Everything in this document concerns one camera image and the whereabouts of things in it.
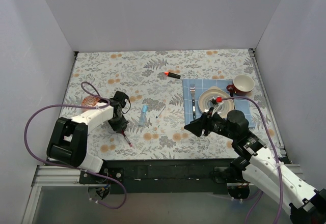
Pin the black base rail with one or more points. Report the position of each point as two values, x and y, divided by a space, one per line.
217 176

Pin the red white cup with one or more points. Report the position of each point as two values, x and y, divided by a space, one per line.
241 85

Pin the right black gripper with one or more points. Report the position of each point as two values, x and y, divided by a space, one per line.
206 122

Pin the white thin pen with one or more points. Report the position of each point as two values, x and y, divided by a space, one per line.
160 112

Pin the pink pen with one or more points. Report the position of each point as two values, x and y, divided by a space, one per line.
127 140

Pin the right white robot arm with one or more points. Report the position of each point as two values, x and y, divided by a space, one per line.
258 165

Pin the orange patterned bowl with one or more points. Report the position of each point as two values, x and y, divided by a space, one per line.
90 101

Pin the beige ceramic plate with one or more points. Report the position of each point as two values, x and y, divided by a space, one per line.
214 91

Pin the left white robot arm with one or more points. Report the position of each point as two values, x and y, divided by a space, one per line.
69 139

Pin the silver fork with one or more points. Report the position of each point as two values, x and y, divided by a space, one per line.
192 91

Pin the orange black highlighter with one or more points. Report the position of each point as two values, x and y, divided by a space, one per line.
172 75

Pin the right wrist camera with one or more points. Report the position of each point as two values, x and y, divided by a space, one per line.
217 105

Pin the light blue marker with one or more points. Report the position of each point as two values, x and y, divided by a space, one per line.
143 115

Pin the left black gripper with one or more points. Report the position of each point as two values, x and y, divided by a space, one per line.
119 125

